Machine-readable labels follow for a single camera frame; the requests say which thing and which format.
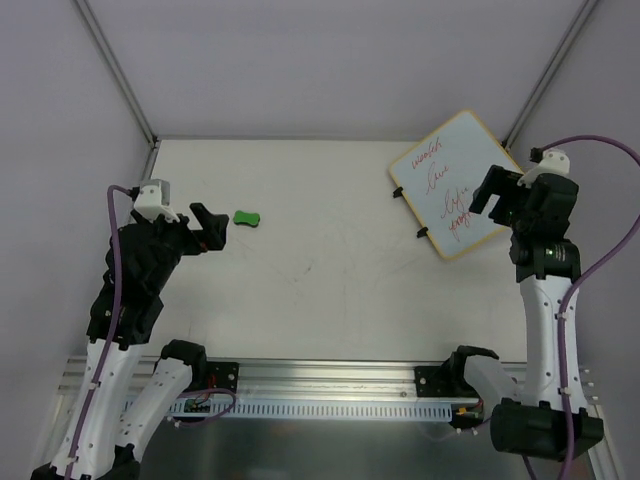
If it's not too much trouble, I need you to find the green whiteboard eraser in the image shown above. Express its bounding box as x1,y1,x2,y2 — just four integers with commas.
233,210,261,228

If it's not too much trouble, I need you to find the yellow framed whiteboard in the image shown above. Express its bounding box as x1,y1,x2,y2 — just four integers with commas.
389,110,521,260

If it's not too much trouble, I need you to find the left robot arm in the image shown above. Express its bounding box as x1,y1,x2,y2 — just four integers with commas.
31,203,229,479

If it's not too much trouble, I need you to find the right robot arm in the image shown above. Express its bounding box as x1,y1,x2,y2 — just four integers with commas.
443,166,604,464

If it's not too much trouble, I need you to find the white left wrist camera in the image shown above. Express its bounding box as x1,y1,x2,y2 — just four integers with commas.
133,179,179,223

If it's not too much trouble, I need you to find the wire whiteboard stand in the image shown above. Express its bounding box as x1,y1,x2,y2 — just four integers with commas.
392,186,429,239

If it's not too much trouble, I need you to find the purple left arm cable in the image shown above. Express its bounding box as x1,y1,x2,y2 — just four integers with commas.
62,184,139,471

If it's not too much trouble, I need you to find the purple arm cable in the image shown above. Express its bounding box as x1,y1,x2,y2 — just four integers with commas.
519,135,640,480
62,184,139,471

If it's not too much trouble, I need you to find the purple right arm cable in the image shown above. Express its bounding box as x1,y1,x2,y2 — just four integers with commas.
519,135,640,480

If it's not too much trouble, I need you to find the white slotted cable duct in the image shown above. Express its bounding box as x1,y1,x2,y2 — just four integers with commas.
119,397,456,422

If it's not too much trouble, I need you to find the aluminium mounting rail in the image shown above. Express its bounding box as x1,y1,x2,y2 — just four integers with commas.
57,355,601,405

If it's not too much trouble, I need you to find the right aluminium corner post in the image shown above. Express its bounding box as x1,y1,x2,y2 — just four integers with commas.
501,0,600,151

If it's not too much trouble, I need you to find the aluminium corner post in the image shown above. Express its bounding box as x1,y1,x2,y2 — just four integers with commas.
71,0,157,149
501,0,600,151

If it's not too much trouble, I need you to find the left aluminium corner post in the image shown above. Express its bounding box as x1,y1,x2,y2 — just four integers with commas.
71,0,157,149

